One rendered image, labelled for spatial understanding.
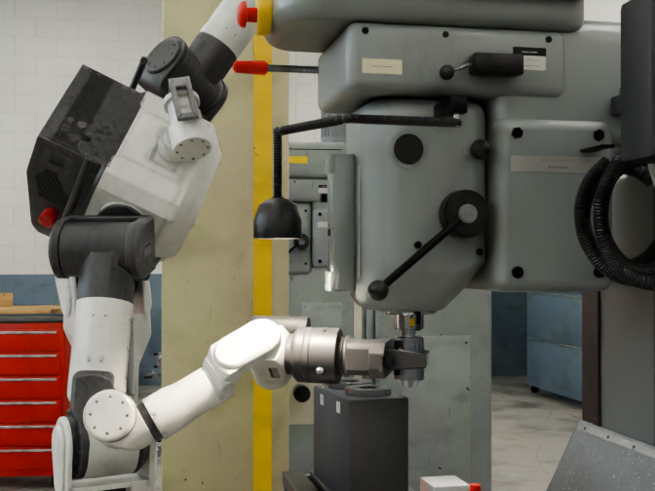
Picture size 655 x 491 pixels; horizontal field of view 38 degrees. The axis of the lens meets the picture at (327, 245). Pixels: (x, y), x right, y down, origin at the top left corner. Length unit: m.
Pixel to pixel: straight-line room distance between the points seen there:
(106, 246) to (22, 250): 8.95
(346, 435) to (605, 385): 0.48
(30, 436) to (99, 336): 4.52
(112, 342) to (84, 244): 0.17
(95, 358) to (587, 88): 0.86
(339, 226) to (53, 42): 9.36
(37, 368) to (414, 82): 4.77
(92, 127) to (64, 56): 8.98
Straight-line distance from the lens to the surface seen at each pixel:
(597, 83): 1.51
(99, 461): 1.99
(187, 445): 3.22
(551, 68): 1.47
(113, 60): 10.64
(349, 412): 1.79
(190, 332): 3.17
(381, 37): 1.39
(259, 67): 1.57
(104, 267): 1.55
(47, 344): 5.93
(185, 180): 1.68
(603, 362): 1.72
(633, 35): 1.30
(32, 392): 5.99
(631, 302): 1.63
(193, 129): 1.60
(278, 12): 1.42
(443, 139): 1.42
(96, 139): 1.68
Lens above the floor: 1.39
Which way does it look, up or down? 1 degrees up
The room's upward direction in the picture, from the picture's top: straight up
